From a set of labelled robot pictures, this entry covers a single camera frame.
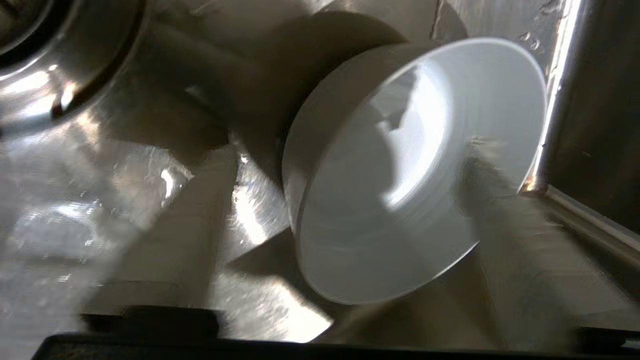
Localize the stainless steel sink basin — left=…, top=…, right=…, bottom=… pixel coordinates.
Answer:
left=0, top=0, right=640, bottom=351

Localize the round metal drain strainer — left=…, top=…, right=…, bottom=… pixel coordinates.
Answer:
left=0, top=0, right=148, bottom=126

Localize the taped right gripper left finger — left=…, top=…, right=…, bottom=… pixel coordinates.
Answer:
left=82, top=145, right=240, bottom=316

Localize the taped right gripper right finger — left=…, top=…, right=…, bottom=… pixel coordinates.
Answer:
left=457, top=136, right=640, bottom=351

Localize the grey bowl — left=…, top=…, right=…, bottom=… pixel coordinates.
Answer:
left=281, top=37, right=547, bottom=306

